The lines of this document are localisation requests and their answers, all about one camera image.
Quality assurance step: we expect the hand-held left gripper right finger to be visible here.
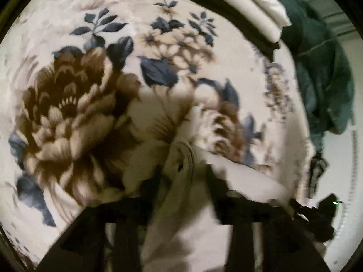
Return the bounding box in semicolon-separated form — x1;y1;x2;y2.
206;164;331;272

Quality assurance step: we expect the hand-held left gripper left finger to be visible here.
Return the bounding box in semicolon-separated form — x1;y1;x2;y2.
36;171;163;272

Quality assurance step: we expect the white small garment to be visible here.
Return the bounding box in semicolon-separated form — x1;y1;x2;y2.
123;88;296;272

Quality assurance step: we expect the floral printed blanket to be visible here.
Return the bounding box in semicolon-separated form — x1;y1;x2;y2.
0;0;315;270

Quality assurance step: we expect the teal green garment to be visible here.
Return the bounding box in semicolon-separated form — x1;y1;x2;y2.
276;0;356;154

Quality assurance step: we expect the cream folded cloth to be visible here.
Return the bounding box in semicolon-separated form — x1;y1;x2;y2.
197;0;285;43

